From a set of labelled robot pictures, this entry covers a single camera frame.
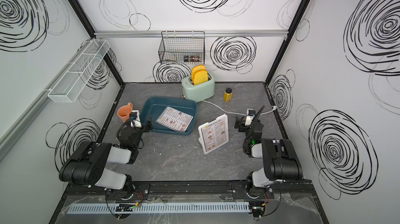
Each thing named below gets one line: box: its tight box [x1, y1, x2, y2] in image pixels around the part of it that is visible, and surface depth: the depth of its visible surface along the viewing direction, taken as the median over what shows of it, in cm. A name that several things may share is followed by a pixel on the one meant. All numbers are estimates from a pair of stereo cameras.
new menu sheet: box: [155, 106, 194, 133], surface depth 101 cm
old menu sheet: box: [201, 119, 227, 152], surface depth 82 cm
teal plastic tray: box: [139, 95, 198, 136], surface depth 104 cm
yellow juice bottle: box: [223, 87, 233, 103], surface depth 107 cm
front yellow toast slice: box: [193, 69, 209, 85], surface depth 100 cm
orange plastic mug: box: [117, 102, 134, 123], surface depth 98 cm
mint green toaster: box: [181, 72, 216, 103], surface depth 103 cm
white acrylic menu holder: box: [197, 114, 230, 155], surface depth 79 cm
